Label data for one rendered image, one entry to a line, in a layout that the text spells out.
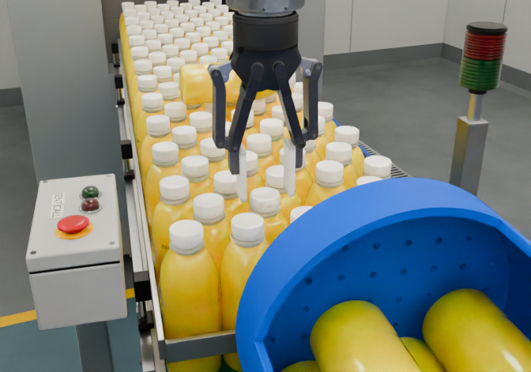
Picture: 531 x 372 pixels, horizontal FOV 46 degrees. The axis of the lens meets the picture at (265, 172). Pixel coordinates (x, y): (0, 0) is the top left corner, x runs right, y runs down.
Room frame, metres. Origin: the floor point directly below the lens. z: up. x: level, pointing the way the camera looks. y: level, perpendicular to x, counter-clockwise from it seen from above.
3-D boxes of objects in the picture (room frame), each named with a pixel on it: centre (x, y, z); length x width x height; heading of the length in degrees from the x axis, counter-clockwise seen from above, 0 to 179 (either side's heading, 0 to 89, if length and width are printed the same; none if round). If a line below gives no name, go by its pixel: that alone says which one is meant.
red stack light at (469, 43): (1.01, -0.35, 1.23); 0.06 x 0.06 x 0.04
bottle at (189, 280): (0.63, 0.09, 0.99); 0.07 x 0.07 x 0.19
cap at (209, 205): (0.70, 0.07, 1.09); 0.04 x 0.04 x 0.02
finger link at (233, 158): (0.71, 0.05, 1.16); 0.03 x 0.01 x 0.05; 104
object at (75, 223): (0.64, 0.22, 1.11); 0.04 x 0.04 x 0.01
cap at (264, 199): (0.72, 0.00, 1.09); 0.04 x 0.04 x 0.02
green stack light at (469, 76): (1.01, -0.35, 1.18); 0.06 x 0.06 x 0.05
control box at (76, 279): (0.69, 0.23, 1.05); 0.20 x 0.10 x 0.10; 14
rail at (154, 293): (1.36, 0.31, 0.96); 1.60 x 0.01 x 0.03; 14
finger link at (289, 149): (0.73, -0.03, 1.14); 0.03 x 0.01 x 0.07; 14
